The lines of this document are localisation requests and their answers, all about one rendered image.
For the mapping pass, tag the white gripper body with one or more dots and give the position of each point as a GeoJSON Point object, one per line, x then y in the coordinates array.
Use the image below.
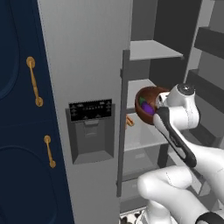
{"type": "Point", "coordinates": [162, 100]}

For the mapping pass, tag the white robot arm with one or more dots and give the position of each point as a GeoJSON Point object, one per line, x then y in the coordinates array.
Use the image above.
{"type": "Point", "coordinates": [186, 116]}

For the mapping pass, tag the brown wooden bowl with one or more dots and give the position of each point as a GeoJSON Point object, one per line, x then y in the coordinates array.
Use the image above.
{"type": "Point", "coordinates": [148, 92]}

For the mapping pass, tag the purple eggplant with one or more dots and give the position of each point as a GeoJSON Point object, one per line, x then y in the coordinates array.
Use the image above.
{"type": "Point", "coordinates": [148, 108]}

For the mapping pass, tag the grey fridge door with racks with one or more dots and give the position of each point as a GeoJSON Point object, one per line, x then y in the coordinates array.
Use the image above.
{"type": "Point", "coordinates": [210, 68]}

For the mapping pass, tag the clear fridge drawer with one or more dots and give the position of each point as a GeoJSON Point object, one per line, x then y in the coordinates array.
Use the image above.
{"type": "Point", "coordinates": [140, 163]}

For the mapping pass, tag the grey fridge cabinet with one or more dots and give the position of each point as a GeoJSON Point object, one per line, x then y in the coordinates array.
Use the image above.
{"type": "Point", "coordinates": [172, 26]}

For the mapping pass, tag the grey fridge door with dispenser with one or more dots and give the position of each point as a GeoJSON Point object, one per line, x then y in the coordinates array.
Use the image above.
{"type": "Point", "coordinates": [87, 58]}

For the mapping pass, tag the orange food item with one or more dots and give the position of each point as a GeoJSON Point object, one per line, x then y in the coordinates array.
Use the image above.
{"type": "Point", "coordinates": [129, 121]}

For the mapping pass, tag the navy cupboard door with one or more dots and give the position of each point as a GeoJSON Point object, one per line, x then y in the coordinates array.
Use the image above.
{"type": "Point", "coordinates": [17, 43]}
{"type": "Point", "coordinates": [26, 180]}

